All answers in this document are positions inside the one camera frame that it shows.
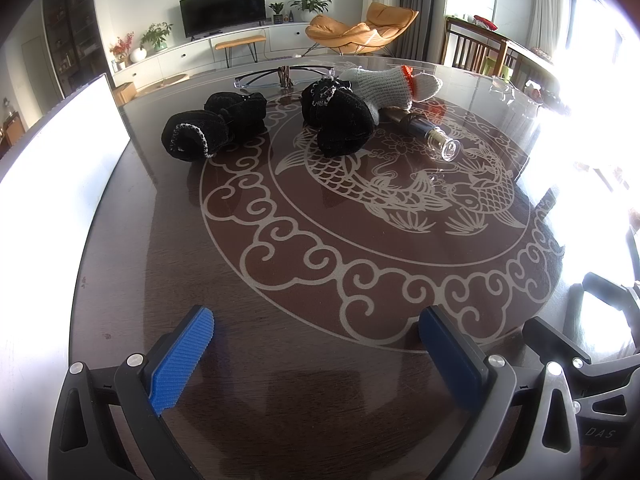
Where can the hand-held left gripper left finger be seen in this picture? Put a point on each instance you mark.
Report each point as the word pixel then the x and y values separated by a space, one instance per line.
pixel 185 355

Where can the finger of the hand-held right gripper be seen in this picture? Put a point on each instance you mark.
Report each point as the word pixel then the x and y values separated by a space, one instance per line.
pixel 555 342
pixel 612 294

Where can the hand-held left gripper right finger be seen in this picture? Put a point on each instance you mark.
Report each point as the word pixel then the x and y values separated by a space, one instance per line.
pixel 445 355

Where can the clear capped perfume bottle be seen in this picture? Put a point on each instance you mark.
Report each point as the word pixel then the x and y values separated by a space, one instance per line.
pixel 425 132

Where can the black fleece glove white trim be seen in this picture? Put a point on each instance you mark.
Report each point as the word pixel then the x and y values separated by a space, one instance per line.
pixel 345 125
pixel 245 110

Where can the grey knit glove orange band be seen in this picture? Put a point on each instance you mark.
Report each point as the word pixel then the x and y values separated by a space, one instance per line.
pixel 395 87

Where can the clear frame eyeglasses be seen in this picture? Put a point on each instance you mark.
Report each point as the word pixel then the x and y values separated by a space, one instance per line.
pixel 285 76

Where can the dark patterned glass desktop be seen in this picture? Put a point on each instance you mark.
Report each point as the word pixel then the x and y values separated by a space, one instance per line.
pixel 300 310

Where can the wooden slatted chair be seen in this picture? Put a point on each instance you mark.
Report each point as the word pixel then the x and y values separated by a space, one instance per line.
pixel 475 50

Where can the white round vase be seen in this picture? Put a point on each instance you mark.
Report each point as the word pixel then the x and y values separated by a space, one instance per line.
pixel 138 54

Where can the white low television cabinet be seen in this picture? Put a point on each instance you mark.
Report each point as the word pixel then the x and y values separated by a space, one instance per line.
pixel 200 50

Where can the red flower arrangement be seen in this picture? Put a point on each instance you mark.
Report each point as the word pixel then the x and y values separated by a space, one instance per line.
pixel 121 47

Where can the orange bench black legs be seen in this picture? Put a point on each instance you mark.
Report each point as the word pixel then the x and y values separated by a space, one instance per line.
pixel 240 41

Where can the leafy potted plant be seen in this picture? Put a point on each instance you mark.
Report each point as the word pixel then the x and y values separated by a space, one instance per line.
pixel 156 35

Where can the orange lounge chair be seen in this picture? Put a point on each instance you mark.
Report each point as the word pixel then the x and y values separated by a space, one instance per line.
pixel 350 30

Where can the dark tall bookshelf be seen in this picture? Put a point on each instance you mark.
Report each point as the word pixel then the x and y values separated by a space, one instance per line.
pixel 75 30

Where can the grey curtain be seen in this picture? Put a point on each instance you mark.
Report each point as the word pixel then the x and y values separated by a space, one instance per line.
pixel 422 5

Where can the black television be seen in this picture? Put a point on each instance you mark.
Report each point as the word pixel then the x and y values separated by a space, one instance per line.
pixel 222 10

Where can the small green potted plant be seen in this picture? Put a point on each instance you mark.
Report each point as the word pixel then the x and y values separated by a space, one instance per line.
pixel 276 12

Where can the large green potted plant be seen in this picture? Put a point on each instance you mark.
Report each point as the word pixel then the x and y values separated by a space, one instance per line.
pixel 310 2

